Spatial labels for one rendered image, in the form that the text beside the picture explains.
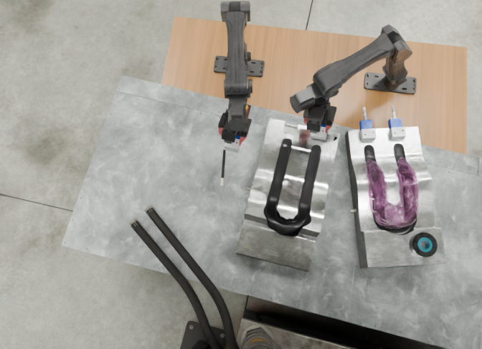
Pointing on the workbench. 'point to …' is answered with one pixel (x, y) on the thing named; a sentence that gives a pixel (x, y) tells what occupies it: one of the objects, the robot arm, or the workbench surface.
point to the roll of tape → (425, 244)
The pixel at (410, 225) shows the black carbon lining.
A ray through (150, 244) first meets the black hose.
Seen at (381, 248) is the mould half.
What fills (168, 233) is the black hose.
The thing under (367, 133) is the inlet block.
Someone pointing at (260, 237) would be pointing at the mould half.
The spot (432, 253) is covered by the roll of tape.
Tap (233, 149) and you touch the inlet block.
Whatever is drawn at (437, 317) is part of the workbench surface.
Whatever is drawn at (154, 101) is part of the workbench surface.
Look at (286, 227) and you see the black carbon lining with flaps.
